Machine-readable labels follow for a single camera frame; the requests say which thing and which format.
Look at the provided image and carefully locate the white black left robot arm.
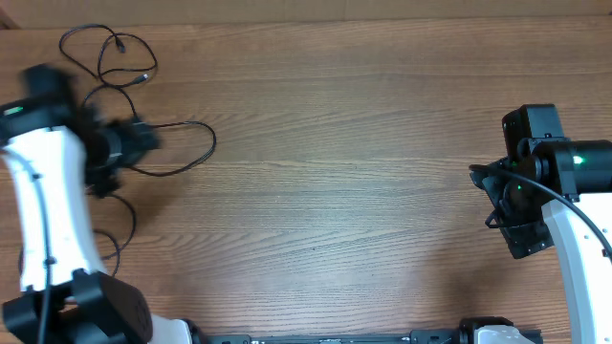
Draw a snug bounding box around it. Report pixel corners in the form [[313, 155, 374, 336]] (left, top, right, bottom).
[[1, 65, 205, 343]]

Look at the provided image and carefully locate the black usb cable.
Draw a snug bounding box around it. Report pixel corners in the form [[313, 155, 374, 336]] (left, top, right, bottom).
[[57, 24, 159, 90], [80, 74, 217, 178]]

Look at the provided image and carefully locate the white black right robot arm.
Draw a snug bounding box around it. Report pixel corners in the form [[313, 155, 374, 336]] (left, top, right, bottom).
[[470, 104, 611, 343]]

